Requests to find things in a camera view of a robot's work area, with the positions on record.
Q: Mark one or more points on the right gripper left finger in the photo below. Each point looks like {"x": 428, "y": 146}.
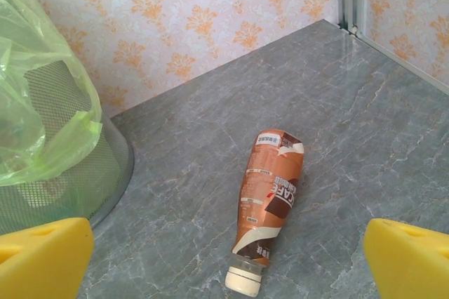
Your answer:
{"x": 42, "y": 260}

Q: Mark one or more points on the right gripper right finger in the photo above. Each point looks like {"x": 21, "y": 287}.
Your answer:
{"x": 410, "y": 264}

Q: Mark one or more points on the grey mesh waste bin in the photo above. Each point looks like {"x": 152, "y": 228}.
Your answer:
{"x": 101, "y": 172}

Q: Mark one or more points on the green plastic bin liner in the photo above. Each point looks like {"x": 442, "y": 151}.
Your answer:
{"x": 31, "y": 120}

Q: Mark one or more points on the brown coffee drink bottle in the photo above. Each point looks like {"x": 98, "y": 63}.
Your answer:
{"x": 266, "y": 190}

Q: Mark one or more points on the aluminium table side rail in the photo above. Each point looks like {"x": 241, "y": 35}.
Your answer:
{"x": 403, "y": 64}

